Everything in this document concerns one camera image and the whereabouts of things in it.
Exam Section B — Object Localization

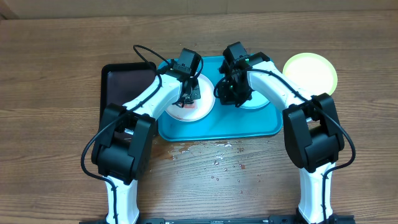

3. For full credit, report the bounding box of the green pink sponge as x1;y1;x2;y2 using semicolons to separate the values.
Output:
183;103;197;109

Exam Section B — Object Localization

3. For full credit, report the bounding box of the white plastic plate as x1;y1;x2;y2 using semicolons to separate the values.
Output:
166;74;215;122

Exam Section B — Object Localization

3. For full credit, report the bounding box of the light blue plastic plate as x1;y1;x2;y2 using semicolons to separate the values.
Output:
241;91;269;110

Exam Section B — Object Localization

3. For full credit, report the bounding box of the yellow-green plastic plate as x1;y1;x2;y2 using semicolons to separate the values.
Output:
282;52;338;95

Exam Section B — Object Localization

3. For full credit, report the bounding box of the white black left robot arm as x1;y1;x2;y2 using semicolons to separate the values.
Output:
87;72;201;223

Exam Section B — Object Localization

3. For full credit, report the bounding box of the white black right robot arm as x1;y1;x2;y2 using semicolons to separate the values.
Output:
214;58;346;223

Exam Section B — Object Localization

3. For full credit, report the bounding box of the teal plastic serving tray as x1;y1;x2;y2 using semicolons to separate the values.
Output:
158;56;282;141

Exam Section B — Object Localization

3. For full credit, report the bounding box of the black rectangular tray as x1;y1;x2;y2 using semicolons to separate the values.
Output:
99;62;155;120

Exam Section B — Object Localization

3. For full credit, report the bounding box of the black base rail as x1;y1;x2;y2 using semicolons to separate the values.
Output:
79;214;356;224

